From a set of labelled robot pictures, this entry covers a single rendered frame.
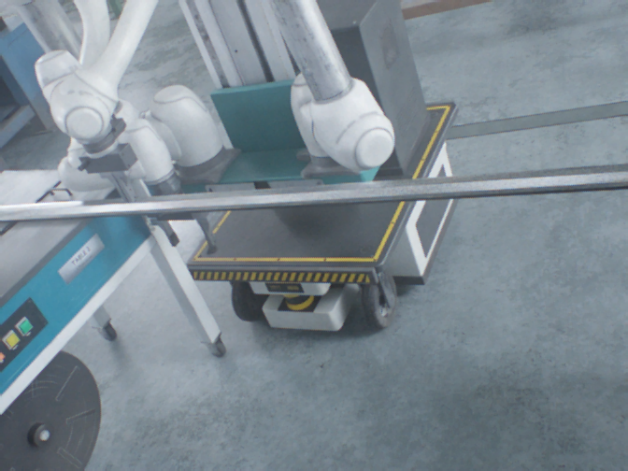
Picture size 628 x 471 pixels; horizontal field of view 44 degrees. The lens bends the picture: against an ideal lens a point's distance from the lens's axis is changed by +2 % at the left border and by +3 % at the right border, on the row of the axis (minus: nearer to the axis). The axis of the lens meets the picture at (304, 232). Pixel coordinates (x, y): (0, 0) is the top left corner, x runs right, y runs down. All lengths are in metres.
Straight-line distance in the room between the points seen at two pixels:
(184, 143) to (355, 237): 0.58
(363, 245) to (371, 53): 0.57
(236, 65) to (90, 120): 0.80
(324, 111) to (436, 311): 0.86
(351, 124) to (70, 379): 1.11
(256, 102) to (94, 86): 0.72
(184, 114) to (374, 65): 0.58
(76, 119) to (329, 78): 0.57
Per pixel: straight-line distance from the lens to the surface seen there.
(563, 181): 1.51
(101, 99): 1.67
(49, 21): 2.17
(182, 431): 2.42
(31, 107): 5.09
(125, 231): 2.18
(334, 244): 2.27
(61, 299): 2.06
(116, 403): 2.65
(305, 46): 1.76
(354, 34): 2.27
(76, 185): 2.09
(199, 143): 2.29
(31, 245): 2.09
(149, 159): 2.00
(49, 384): 2.29
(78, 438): 2.40
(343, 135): 1.81
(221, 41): 2.29
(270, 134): 2.32
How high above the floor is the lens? 1.60
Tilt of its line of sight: 33 degrees down
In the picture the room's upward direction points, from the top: 22 degrees counter-clockwise
